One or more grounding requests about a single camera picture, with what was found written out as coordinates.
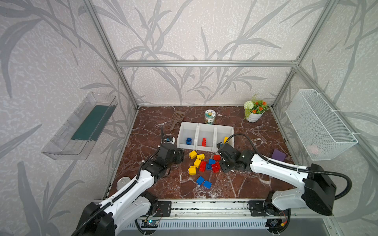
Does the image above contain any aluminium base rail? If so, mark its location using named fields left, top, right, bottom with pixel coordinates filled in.
left=85, top=198, right=325, bottom=220

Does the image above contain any white storage bin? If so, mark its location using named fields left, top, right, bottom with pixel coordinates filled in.
left=212, top=125, right=234, bottom=152
left=177, top=122, right=198, bottom=149
left=195, top=124, right=215, bottom=152

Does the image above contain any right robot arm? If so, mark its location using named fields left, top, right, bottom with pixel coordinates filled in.
left=217, top=141, right=352, bottom=216

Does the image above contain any sunflower seed jar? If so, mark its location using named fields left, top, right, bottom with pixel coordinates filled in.
left=204, top=109, right=217, bottom=124

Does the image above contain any white left storage bin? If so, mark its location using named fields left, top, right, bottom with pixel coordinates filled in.
left=177, top=122, right=198, bottom=149

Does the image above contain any purple pink spatula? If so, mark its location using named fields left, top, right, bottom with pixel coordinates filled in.
left=271, top=149, right=286, bottom=162

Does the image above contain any long red lego brick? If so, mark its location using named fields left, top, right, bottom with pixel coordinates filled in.
left=199, top=161, right=207, bottom=172
left=201, top=138, right=207, bottom=147

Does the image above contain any white middle storage bin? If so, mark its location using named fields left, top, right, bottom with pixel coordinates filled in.
left=195, top=124, right=215, bottom=152

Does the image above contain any brown slotted spatula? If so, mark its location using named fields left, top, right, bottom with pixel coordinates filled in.
left=169, top=111, right=185, bottom=131

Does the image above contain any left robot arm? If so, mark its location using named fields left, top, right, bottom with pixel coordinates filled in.
left=73, top=134, right=184, bottom=236

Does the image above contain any white right storage bin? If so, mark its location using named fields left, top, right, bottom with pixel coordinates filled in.
left=212, top=125, right=234, bottom=152

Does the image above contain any artificial flower plant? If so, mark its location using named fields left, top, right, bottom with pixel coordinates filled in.
left=244, top=93, right=268, bottom=119

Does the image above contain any clear plastic wall shelf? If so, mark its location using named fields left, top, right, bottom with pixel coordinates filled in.
left=42, top=92, right=118, bottom=160

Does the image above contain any white flower pot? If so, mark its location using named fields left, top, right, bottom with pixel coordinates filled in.
left=246, top=113, right=263, bottom=123

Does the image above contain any white wire basket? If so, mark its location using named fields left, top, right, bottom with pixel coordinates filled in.
left=285, top=89, right=358, bottom=161

